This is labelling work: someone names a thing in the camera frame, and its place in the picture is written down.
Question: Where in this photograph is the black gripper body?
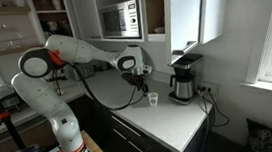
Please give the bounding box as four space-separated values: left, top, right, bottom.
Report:
121 63 155 88

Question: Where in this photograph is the white paper cup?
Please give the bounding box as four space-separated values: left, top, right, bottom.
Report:
147 91 160 108

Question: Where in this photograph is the white cabinet door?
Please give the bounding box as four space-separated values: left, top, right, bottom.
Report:
161 0 211 67

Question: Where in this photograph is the dark base cabinet with drawers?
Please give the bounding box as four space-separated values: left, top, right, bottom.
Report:
67 82 218 152

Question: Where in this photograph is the white open shelf unit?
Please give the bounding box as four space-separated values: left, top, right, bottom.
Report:
0 0 81 58

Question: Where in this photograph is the steel and black coffee maker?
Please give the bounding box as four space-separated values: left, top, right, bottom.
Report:
164 52 209 108

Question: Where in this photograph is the white bowl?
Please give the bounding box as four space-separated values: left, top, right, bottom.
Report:
153 26 166 35

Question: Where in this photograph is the stainless steel microwave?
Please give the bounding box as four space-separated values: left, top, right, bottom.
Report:
98 0 141 42

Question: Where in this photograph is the glass cake dome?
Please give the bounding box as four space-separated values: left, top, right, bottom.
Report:
0 23 27 50

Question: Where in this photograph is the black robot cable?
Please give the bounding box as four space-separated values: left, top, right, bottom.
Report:
61 53 151 117

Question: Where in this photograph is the metal cabinet door handle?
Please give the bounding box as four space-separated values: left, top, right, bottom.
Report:
171 39 199 57

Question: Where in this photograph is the white wall outlet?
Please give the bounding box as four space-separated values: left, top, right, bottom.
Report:
199 80 220 98

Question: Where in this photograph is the grey power cord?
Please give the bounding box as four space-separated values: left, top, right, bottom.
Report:
189 88 217 152

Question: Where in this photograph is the white wall cabinet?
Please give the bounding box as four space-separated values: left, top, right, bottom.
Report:
69 0 237 58

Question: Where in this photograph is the black power cord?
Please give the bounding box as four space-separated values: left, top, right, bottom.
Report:
207 87 231 129

